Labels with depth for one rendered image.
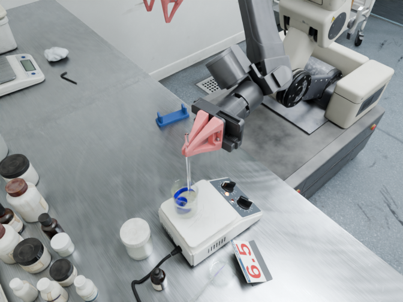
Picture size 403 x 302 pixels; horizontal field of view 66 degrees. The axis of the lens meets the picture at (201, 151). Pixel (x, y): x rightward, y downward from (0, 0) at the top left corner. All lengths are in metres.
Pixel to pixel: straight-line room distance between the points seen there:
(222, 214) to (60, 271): 0.33
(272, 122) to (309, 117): 0.18
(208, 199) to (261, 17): 0.38
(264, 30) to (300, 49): 0.72
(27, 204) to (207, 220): 0.39
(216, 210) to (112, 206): 0.27
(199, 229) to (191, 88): 1.77
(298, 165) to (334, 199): 0.47
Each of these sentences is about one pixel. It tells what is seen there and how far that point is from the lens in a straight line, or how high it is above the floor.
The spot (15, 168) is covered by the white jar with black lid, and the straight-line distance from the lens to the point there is 0.86.
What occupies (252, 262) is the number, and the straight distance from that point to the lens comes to 0.69.
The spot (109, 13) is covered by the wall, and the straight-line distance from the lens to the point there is 2.03.
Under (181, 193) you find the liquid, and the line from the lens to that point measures 0.63.
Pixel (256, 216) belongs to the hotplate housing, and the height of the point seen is 0.79.
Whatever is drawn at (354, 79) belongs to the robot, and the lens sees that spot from 1.57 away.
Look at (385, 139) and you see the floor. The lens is 2.24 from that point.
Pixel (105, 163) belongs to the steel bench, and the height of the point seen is 0.75.
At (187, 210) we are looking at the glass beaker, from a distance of 0.61.
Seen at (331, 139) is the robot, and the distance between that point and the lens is 1.55.
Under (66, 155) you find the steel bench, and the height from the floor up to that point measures 0.75.
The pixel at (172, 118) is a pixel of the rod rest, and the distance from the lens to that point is 0.95.
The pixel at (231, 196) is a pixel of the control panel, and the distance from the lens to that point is 0.72.
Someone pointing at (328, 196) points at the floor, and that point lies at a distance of 1.80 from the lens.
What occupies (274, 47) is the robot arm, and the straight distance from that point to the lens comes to 0.64.
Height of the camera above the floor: 1.40
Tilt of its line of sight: 49 degrees down
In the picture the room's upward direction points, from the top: straight up
